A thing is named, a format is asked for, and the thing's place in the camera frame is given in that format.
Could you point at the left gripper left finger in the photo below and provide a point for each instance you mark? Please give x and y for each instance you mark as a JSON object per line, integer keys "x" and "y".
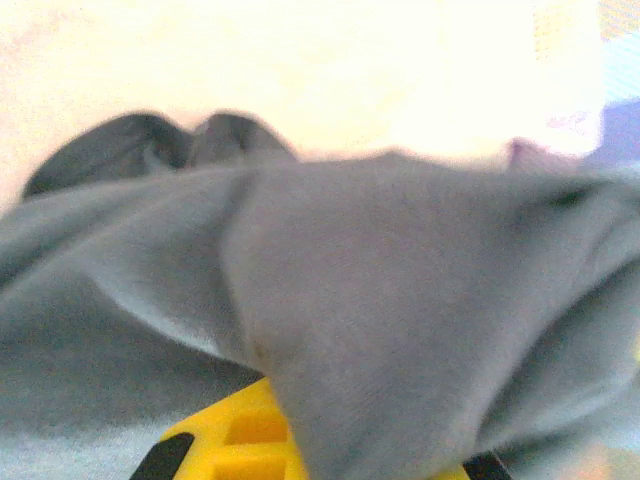
{"x": 240, "y": 440}

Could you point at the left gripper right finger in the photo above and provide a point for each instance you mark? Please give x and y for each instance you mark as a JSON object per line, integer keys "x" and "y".
{"x": 482, "y": 470}

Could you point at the grey-blue t-shirt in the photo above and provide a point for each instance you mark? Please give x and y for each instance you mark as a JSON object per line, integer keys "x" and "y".
{"x": 350, "y": 275}

